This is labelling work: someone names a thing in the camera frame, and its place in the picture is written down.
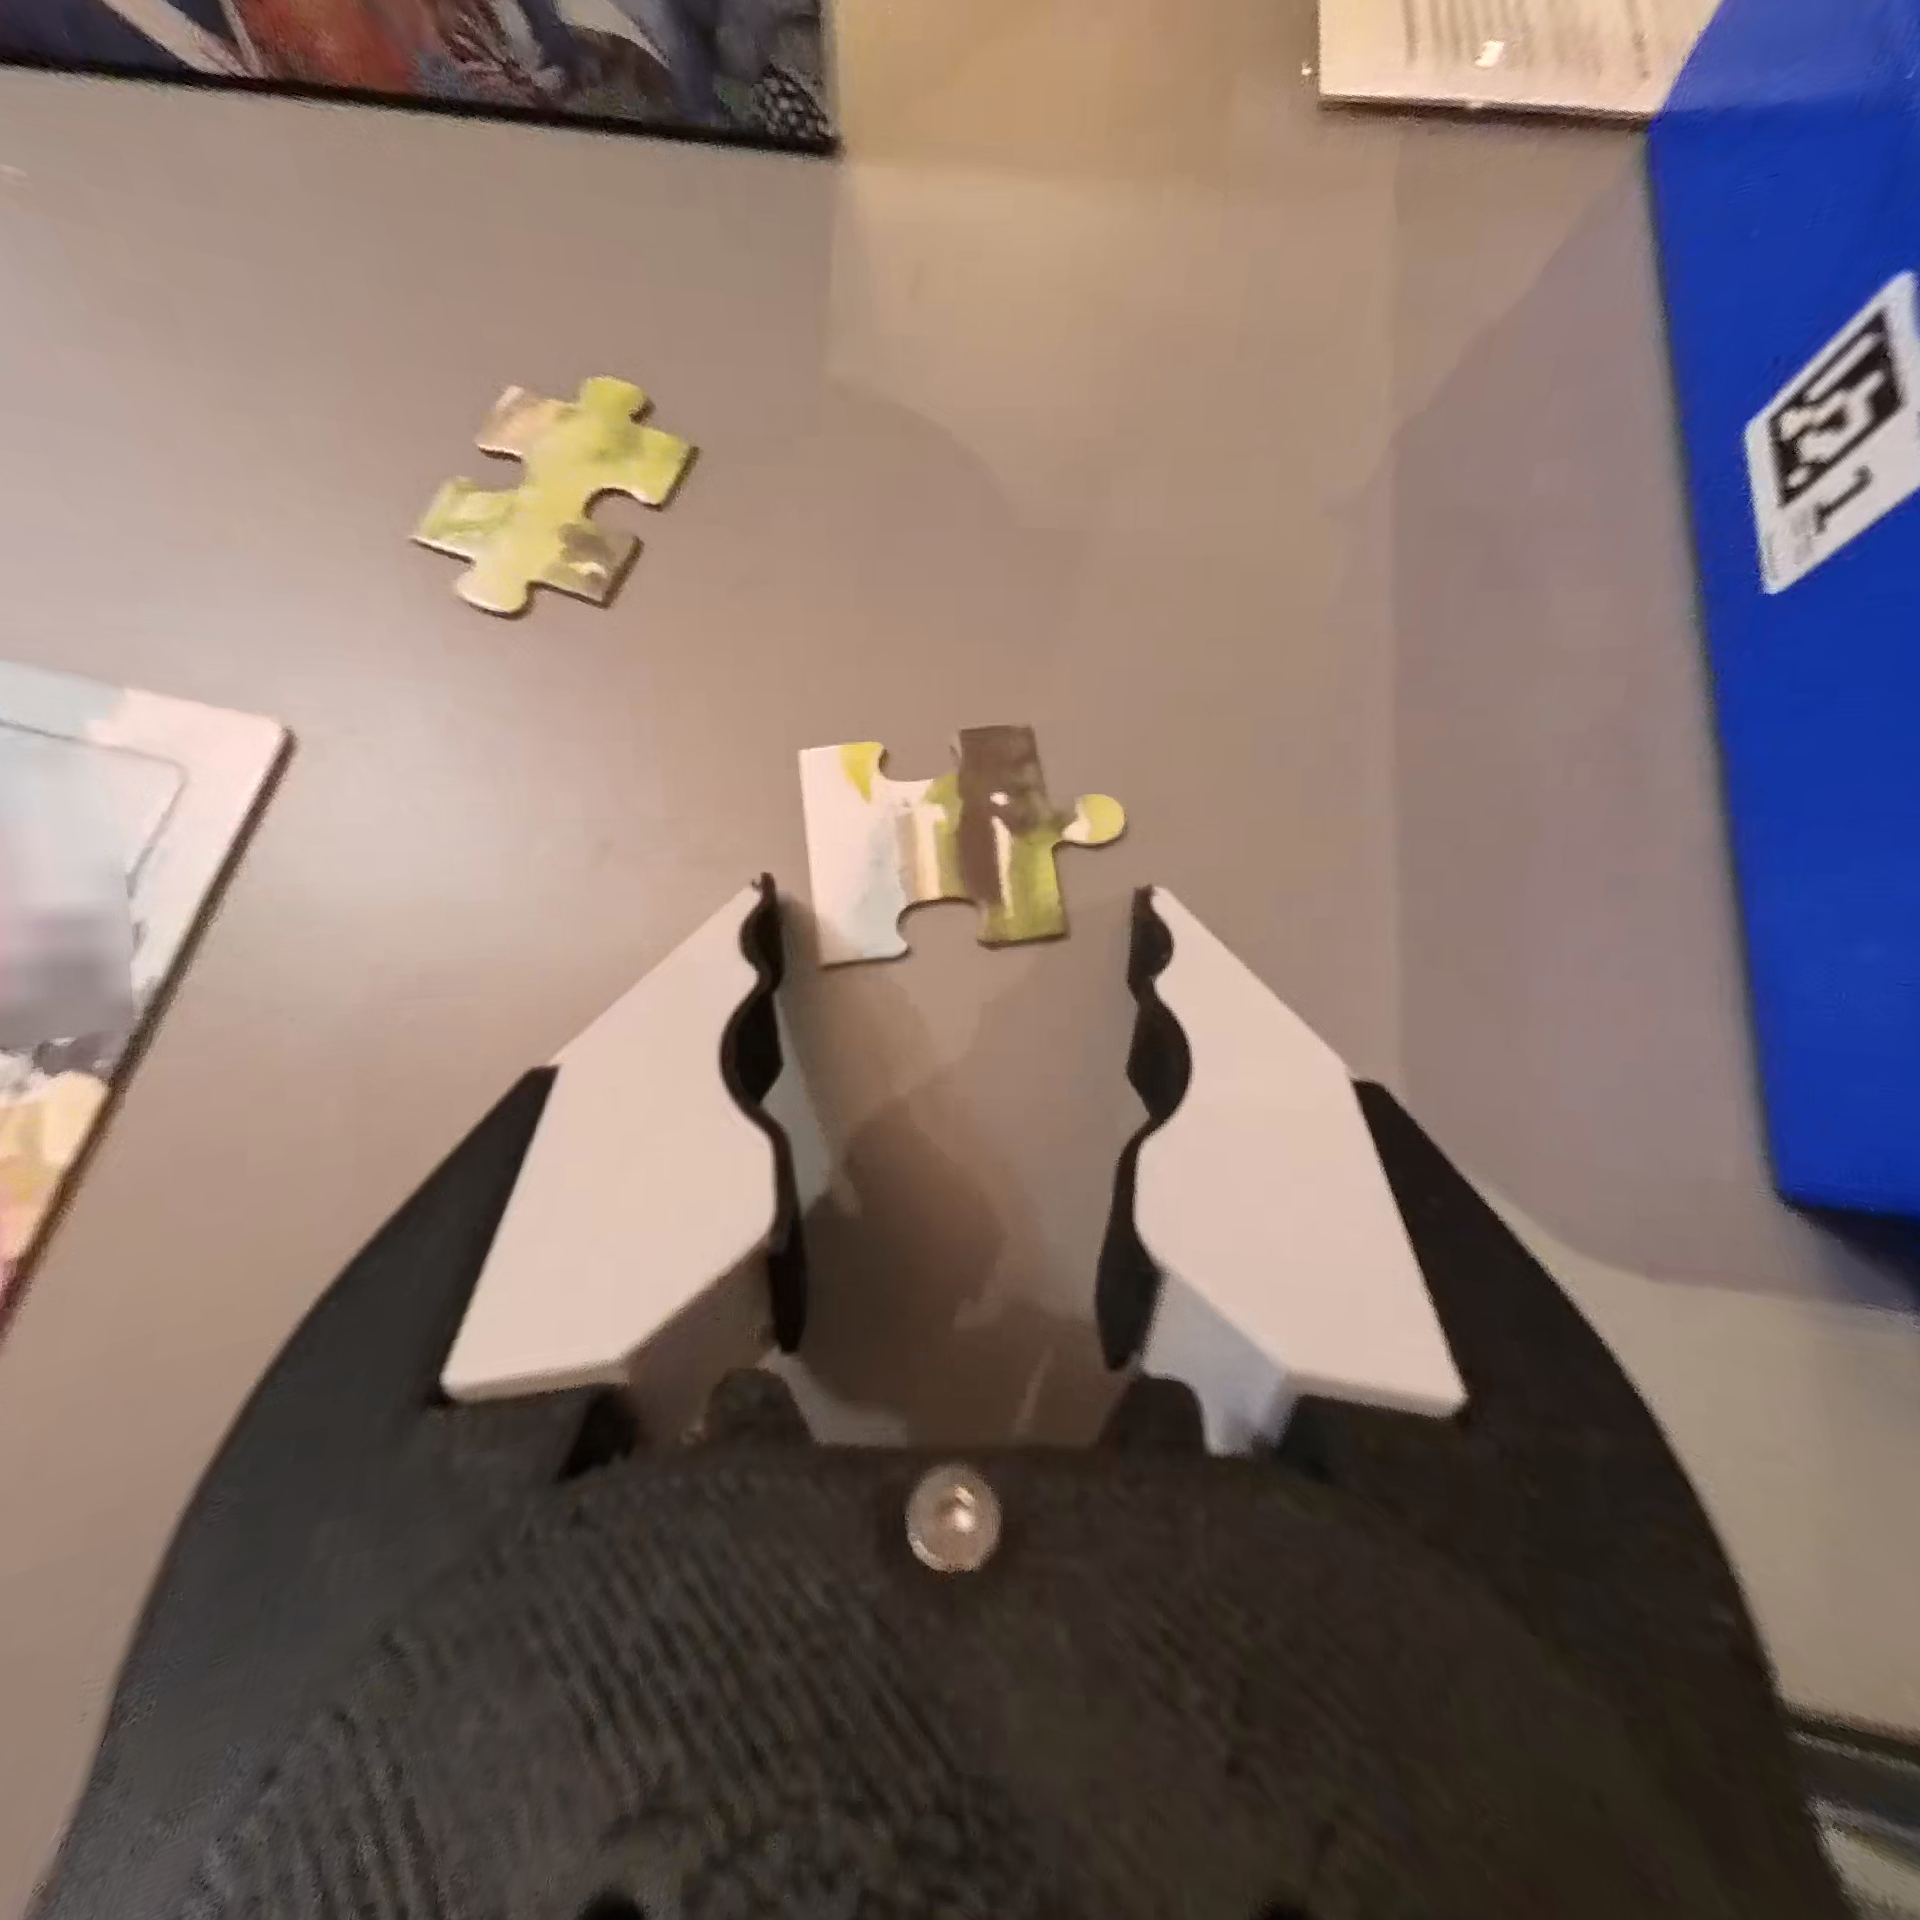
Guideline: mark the printed picture puzzle box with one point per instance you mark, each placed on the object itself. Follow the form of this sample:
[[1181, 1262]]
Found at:
[[451, 45]]

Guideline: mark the white paper sheet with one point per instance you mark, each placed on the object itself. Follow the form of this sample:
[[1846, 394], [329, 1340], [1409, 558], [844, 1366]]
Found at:
[[1500, 52]]

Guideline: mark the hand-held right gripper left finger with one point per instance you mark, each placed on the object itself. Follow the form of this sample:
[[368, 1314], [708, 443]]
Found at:
[[630, 1170]]

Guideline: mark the white and green puzzle piece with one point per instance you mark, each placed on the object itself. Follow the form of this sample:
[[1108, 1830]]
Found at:
[[901, 854]]

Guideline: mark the yellow-green puzzle piece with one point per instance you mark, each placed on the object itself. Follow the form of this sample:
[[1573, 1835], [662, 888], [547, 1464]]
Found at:
[[555, 494]]

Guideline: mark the blue plastic bin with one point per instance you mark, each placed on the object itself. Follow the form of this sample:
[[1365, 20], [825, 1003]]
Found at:
[[1801, 901]]

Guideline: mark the dinosaur jigsaw puzzle board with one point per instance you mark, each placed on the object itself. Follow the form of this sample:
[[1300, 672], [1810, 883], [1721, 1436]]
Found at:
[[134, 840]]

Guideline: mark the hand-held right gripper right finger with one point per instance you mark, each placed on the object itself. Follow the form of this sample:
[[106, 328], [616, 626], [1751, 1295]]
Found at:
[[1291, 1201]]

